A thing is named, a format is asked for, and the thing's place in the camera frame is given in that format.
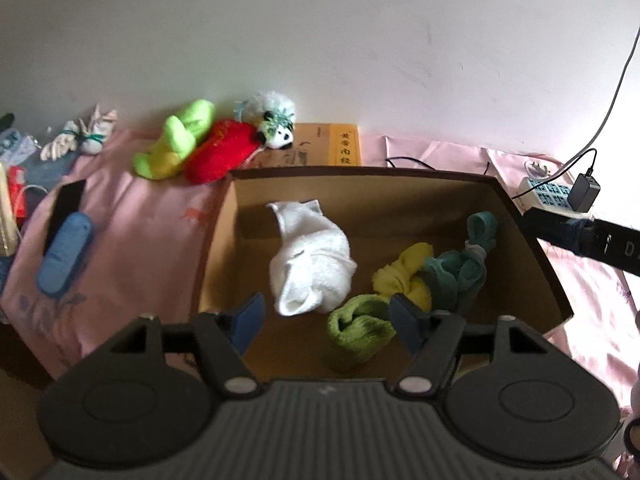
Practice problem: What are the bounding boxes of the clear plastic bag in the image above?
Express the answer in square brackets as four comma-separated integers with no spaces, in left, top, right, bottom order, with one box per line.
[0,129,38,163]

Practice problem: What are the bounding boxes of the white glove bundle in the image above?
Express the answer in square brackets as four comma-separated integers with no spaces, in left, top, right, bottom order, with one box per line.
[40,120,83,162]
[80,105,119,155]

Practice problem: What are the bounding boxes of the yellow book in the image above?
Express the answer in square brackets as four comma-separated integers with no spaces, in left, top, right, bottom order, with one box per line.
[252,122,361,168]

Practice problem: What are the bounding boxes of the person's right hand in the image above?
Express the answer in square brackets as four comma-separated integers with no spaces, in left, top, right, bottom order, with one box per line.
[622,310,640,473]

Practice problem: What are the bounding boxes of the dark teal sock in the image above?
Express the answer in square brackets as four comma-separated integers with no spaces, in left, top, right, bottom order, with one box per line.
[424,212,498,313]

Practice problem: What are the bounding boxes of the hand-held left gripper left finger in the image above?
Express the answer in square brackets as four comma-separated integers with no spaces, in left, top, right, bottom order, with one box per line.
[100,292,266,399]

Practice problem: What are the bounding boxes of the brown cardboard box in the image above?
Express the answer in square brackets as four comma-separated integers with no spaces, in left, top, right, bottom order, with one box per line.
[192,166,575,381]

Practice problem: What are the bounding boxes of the small panda plush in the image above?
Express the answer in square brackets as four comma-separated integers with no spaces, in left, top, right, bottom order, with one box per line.
[255,110,296,150]

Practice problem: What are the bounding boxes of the yellow sock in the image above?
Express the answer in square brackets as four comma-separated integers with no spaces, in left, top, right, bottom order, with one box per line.
[372,242,435,312]

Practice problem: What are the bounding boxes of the neon green plush toy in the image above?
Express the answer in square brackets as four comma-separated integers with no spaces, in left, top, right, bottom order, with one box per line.
[132,99,217,180]

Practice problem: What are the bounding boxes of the olive green sock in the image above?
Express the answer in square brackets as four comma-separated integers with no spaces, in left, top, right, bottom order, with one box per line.
[327,294,397,374]

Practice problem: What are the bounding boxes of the black phone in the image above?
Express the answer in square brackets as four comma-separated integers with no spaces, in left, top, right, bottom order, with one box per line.
[44,179,87,257]

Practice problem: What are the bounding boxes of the grey cable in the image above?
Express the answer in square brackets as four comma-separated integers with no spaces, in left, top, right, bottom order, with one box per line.
[560,25,640,173]

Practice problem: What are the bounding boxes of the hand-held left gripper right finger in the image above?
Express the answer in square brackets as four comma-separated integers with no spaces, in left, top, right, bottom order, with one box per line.
[389,294,557,395]

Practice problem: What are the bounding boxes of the black charger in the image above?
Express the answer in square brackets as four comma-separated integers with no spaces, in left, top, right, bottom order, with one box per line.
[567,172,601,213]

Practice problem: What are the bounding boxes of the dark blue cloth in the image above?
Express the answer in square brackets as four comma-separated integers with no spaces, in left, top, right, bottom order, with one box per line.
[22,152,81,193]

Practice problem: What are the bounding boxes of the pink printed bedsheet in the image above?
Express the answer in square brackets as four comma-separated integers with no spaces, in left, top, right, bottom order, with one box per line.
[0,127,640,480]

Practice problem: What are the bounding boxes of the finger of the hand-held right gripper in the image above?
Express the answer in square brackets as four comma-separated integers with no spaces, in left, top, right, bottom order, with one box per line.
[522,206,596,257]

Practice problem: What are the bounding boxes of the blue case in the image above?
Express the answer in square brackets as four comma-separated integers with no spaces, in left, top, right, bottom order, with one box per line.
[36,211,95,297]

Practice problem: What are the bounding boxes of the red packet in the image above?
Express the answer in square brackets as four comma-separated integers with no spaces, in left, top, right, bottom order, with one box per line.
[7,166,28,218]

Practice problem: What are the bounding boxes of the black charger cable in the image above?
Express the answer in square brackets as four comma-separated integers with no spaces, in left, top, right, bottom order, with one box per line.
[385,147,599,183]

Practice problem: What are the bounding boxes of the white power strip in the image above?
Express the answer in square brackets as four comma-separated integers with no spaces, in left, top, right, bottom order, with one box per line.
[515,176,596,221]

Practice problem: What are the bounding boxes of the white fluffy sock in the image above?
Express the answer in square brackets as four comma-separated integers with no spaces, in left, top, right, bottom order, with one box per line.
[266,200,358,317]

